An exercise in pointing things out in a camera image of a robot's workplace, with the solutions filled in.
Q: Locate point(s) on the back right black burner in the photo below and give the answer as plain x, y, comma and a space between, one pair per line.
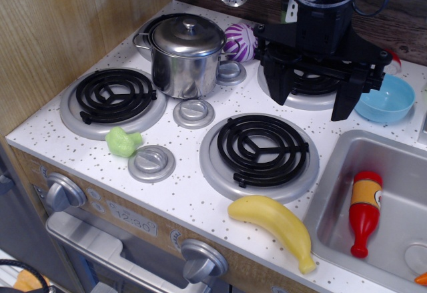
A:
301, 101

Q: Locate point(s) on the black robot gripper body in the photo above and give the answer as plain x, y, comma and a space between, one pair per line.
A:
323, 42

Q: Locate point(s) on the oven dial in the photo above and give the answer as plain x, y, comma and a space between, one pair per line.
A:
63, 193
202, 261

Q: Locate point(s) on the silver sink basin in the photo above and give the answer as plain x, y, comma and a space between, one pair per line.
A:
397, 249

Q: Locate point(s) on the purple striped toy ball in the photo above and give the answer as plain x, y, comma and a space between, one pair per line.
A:
241, 42

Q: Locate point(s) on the left oven dial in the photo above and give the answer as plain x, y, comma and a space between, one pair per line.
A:
63, 193

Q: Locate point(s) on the orange object on floor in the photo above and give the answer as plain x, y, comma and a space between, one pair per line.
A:
26, 282

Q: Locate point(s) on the steel pot lid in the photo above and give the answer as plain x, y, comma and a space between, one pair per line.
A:
188, 36

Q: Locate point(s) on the green can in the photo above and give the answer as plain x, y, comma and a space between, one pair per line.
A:
284, 11

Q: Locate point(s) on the red toy ketchup bottle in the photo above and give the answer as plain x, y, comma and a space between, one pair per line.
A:
364, 211

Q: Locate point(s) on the stainless steel pot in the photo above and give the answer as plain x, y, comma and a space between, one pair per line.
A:
180, 76

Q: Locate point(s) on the front right black burner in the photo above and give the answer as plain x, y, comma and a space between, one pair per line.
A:
259, 154

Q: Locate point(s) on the front left black burner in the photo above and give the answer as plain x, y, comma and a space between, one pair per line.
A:
116, 97

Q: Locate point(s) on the right oven dial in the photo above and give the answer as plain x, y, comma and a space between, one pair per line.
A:
202, 261

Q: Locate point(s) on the orange toy carrot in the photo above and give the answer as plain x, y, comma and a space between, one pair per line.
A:
421, 279

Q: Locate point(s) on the yellow toy banana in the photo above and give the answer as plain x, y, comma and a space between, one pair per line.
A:
280, 222

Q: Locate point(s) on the green toy broccoli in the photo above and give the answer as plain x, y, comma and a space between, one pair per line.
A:
122, 144

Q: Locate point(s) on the grey oven door handle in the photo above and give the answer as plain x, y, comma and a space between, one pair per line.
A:
99, 257

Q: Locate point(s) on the grey stove top knob middle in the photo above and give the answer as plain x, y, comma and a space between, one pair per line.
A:
193, 113

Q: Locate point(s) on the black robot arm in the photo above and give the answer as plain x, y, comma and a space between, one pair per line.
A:
322, 41

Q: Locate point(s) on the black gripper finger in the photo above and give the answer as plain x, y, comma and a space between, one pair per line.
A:
279, 78
347, 97

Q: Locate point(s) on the light blue bowl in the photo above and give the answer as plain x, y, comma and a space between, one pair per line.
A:
391, 103

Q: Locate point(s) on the grey stove top knob front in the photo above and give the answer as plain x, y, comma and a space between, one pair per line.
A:
151, 164

